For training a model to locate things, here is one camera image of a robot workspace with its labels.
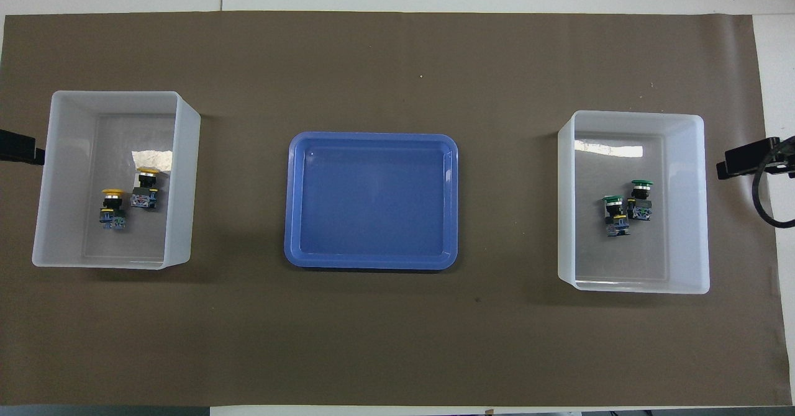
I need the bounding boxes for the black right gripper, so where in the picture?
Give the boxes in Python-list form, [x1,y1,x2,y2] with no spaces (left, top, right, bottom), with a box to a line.
[717,137,795,179]

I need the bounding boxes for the yellow push button blue base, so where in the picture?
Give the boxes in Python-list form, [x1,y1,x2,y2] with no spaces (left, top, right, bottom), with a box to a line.
[99,188,127,230]

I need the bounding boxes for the green push button black body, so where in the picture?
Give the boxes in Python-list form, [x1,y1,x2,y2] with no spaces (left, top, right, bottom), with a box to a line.
[627,180,655,221]

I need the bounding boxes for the yellow push button red-white base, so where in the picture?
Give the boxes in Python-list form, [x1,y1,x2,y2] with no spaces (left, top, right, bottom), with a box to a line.
[130,166,159,210]

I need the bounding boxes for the green push button yellow ring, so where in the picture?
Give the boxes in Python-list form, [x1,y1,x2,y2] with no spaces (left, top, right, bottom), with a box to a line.
[602,194,630,237]

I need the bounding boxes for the translucent white plastic box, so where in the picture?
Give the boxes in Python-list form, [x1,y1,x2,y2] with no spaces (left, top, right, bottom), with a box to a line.
[557,110,711,294]
[31,90,201,270]

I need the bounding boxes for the blue plastic tray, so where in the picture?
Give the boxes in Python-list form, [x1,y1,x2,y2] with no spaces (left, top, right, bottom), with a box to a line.
[284,132,459,271]

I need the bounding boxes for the brown paper table mat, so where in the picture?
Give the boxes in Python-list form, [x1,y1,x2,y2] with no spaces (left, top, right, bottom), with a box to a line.
[0,11,793,407]

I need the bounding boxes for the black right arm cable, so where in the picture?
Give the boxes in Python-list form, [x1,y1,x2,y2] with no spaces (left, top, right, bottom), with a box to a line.
[752,135,795,228]

